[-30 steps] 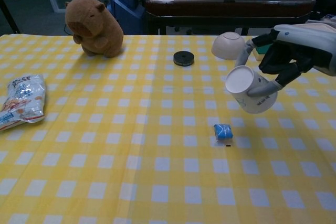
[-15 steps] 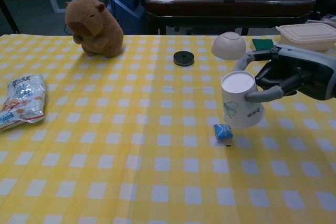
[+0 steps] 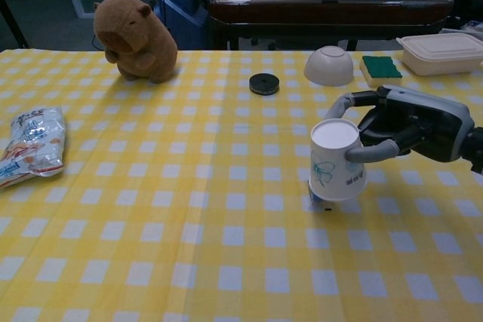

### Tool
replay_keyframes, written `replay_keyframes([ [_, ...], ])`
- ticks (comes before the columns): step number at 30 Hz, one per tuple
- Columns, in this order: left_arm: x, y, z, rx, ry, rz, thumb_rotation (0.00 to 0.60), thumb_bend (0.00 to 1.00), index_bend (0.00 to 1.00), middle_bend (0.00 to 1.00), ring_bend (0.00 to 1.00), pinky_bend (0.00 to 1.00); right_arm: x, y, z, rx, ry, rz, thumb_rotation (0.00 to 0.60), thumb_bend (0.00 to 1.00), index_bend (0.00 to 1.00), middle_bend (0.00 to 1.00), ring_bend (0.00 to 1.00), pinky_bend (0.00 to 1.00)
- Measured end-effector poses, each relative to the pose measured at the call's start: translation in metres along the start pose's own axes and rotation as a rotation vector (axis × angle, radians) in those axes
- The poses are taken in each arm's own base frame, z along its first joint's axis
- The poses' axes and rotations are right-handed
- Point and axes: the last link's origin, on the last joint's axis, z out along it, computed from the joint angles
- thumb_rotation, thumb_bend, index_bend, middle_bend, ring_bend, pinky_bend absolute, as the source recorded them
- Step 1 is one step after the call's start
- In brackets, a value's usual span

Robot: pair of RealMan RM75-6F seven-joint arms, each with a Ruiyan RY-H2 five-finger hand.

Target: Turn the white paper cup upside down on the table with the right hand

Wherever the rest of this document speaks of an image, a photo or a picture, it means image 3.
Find white snack bag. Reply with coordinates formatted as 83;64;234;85
0;106;67;189

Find blue chair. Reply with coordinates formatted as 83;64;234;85
157;0;208;51

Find white paper cup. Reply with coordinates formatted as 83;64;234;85
308;118;369;202

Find dark wood mahjong table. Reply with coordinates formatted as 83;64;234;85
208;0;455;51

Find brown capybara plush toy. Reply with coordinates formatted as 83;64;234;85
93;0;179;84

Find beige upturned bowl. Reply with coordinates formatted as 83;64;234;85
303;45;355;87

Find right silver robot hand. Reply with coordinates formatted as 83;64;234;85
325;85;475;164

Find black round disc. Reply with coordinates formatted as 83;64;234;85
248;72;280;96

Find green yellow sponge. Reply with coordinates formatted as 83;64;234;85
359;55;404;87

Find yellow white checkered tablecloth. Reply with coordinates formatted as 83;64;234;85
0;49;483;322

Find beige lidded lunch box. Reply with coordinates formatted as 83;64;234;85
395;32;483;76

